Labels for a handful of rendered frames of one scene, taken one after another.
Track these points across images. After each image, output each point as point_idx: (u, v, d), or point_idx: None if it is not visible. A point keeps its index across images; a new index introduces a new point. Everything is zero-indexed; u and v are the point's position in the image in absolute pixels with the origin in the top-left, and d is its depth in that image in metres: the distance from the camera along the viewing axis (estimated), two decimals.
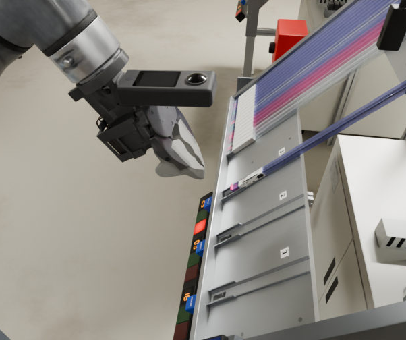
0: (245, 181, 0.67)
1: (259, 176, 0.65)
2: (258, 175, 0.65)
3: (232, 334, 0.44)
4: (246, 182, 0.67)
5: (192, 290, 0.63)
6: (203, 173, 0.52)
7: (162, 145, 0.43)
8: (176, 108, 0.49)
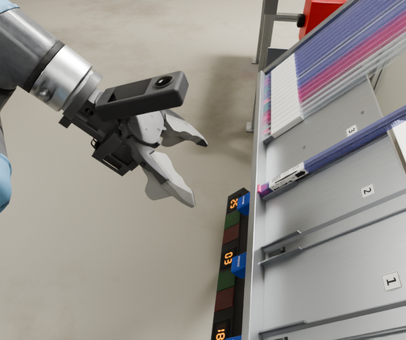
0: (278, 181, 0.50)
1: (299, 174, 0.48)
2: (298, 172, 0.48)
3: None
4: (280, 182, 0.50)
5: (228, 325, 0.45)
6: (206, 144, 0.56)
7: (137, 147, 0.43)
8: None
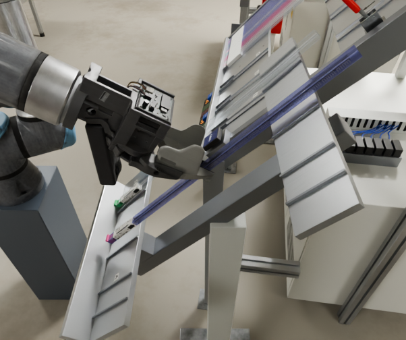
0: (118, 232, 0.62)
1: (130, 227, 0.60)
2: (129, 225, 0.60)
3: (224, 129, 0.80)
4: (119, 233, 0.62)
5: None
6: (209, 173, 0.51)
7: None
8: (141, 168, 0.46)
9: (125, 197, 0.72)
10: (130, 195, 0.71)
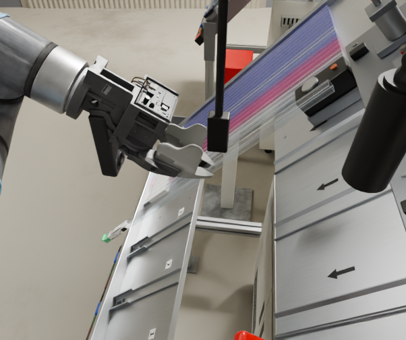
0: None
1: None
2: None
3: None
4: None
5: None
6: (208, 174, 0.51)
7: None
8: (139, 162, 0.46)
9: (112, 235, 0.66)
10: (117, 233, 0.65)
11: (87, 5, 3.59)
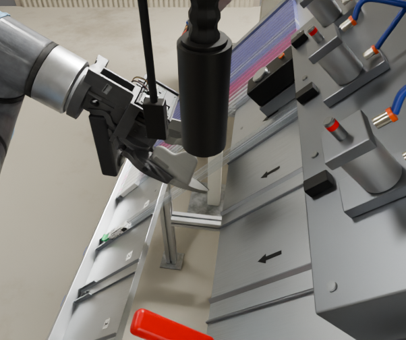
0: None
1: None
2: None
3: None
4: None
5: None
6: (204, 189, 0.48)
7: None
8: (133, 161, 0.46)
9: (112, 235, 0.66)
10: (117, 233, 0.65)
11: (81, 4, 3.59)
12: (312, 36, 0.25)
